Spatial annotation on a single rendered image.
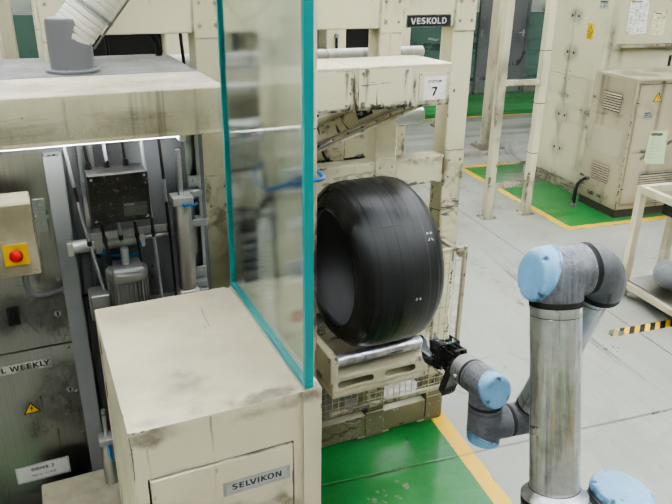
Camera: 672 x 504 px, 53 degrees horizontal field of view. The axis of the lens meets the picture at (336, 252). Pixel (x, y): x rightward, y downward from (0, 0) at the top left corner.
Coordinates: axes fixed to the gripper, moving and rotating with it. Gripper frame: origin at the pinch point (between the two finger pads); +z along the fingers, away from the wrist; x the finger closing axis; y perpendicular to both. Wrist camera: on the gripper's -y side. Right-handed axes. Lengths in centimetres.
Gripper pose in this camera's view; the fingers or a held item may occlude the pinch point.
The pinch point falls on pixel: (424, 348)
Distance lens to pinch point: 213.1
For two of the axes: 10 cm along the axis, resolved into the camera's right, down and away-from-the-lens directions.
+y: -0.4, -9.6, -2.8
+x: -9.1, 1.5, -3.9
